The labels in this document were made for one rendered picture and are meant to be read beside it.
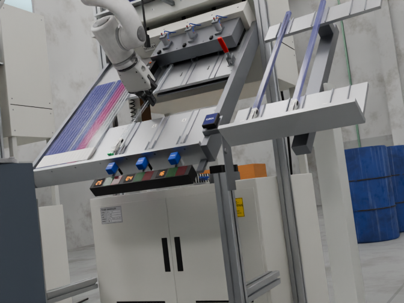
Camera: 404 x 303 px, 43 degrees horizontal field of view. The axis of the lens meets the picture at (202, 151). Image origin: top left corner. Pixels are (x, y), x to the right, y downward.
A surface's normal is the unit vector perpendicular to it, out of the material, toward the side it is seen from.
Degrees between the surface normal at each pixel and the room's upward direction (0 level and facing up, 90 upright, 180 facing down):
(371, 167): 90
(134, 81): 138
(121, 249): 90
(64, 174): 132
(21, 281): 90
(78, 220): 90
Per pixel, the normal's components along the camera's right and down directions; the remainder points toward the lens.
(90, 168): -0.27, 0.66
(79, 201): 0.84, -0.15
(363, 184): -0.21, -0.05
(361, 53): -0.52, 0.00
